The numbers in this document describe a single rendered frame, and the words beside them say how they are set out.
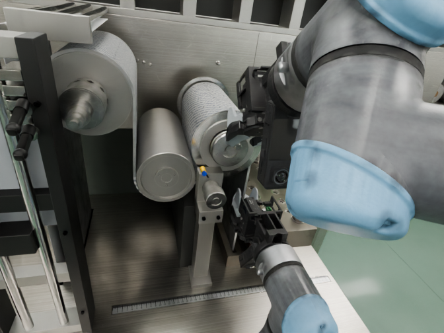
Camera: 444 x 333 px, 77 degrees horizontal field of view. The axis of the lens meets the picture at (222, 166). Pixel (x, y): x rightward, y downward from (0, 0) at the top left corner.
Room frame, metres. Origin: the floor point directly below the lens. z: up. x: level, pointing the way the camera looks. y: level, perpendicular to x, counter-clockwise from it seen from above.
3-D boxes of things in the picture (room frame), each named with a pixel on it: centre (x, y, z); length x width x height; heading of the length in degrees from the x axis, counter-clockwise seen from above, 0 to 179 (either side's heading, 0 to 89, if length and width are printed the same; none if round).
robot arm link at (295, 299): (0.27, -0.15, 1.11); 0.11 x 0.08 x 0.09; 18
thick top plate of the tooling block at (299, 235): (0.72, -0.13, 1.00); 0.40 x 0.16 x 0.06; 18
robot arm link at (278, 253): (0.35, -0.12, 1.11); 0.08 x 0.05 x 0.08; 108
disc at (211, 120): (0.51, -0.01, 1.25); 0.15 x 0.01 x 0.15; 108
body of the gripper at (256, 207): (0.42, -0.10, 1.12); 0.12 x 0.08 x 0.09; 18
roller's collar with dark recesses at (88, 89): (0.41, 0.23, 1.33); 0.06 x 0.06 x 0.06; 18
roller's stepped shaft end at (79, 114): (0.36, 0.21, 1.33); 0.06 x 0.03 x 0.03; 18
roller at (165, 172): (0.59, 0.15, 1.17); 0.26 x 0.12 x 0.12; 18
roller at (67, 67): (0.56, 0.27, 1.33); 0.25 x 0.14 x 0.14; 18
